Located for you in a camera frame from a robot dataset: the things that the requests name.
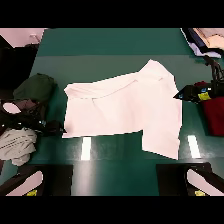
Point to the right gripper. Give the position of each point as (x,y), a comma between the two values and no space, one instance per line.
(190,93)

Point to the white T-shirt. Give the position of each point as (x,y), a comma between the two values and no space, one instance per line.
(123,106)

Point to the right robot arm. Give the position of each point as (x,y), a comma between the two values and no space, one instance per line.
(176,180)

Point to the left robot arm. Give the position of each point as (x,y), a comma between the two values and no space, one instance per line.
(20,116)

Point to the red garment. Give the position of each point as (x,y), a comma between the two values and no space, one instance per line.
(215,115)

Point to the pale lilac garment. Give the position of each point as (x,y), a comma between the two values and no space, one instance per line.
(208,53)

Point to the beige garment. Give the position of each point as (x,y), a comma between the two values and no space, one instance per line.
(213,37)

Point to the dark green garment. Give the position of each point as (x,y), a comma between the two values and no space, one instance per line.
(36,87)

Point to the grey-white garment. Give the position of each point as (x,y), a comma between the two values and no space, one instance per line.
(16,145)

